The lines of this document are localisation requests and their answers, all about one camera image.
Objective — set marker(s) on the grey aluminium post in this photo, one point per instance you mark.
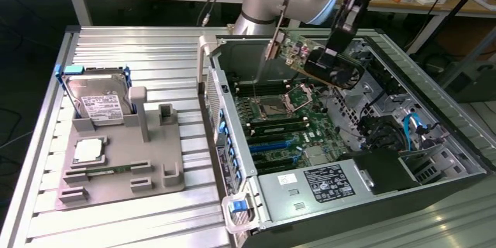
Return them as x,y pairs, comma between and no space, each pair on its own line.
468,56

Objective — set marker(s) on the black computer tower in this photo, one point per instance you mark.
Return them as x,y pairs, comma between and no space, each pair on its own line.
472,85

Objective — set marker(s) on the graphics card with black fan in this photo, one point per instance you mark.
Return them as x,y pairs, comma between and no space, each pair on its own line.
344,73

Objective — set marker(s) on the grey parts rack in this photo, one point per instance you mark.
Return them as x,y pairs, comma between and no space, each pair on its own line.
116,178

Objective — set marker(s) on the CPU socket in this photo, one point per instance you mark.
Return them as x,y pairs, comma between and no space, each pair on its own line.
271,108

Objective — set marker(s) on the black plastic shroud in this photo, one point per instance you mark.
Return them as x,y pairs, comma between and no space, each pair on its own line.
383,172

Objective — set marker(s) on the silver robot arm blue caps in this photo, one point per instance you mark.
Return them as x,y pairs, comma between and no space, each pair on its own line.
263,1

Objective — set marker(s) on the thin metal locking lever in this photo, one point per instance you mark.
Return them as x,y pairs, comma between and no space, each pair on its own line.
255,86

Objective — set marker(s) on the perforated metal drive cage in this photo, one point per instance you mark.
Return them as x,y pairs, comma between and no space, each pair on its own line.
360,100

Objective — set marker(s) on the CPU chip silver lid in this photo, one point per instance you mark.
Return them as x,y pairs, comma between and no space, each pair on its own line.
90,150

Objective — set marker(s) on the metal socket cover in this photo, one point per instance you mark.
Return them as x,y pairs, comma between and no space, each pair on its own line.
300,86

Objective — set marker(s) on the grey power supply with label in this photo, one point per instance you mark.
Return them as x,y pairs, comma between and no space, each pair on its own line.
279,201

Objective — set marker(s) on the black expansion slot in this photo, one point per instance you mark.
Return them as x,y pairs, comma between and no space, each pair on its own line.
274,156
276,166
267,140

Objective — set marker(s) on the silver chipset heatsink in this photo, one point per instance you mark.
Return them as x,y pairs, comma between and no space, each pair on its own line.
315,155

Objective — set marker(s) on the black RAM stick with label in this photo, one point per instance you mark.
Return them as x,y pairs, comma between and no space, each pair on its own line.
280,129

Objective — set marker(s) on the grey disk bay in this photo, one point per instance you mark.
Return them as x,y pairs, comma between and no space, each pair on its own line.
430,169

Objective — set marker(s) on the cluttered wooden desk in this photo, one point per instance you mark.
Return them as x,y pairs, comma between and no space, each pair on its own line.
464,5

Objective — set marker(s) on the hard disk with blue carrier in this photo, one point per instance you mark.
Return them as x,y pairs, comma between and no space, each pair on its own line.
96,100

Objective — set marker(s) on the black tripod pole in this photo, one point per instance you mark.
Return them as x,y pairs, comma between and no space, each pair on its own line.
454,8

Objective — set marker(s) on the black and grey PC case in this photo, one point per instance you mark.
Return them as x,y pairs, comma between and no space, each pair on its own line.
446,201

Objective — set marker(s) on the black RAM slot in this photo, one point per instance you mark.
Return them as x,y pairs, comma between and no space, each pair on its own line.
275,120
266,92
276,123
263,83
264,89
264,86

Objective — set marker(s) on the blue release latch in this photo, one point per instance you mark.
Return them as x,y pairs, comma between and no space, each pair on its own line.
238,206

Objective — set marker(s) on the green RAM stick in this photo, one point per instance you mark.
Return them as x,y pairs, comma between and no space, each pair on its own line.
110,169

